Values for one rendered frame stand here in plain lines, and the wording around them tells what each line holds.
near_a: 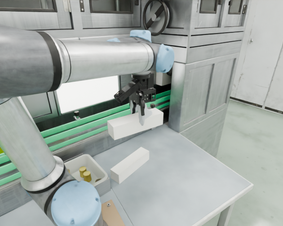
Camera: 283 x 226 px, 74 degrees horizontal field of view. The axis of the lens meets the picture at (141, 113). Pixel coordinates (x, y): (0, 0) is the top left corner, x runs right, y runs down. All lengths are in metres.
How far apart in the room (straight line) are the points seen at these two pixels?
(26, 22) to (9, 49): 0.80
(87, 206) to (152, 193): 0.47
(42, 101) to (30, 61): 0.83
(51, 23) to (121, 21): 0.43
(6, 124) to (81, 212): 0.26
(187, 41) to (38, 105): 0.89
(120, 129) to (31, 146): 0.35
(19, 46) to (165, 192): 0.83
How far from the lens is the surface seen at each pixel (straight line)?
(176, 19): 1.25
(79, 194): 0.56
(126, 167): 0.99
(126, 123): 0.75
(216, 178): 1.09
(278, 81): 3.90
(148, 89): 0.76
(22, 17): 1.10
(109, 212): 0.78
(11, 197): 1.01
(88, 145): 1.12
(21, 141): 0.50
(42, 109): 1.14
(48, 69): 0.31
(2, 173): 0.95
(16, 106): 0.47
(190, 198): 0.97
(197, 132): 1.60
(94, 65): 0.37
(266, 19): 3.90
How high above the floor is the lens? 1.48
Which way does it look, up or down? 26 degrees down
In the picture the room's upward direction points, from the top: straight up
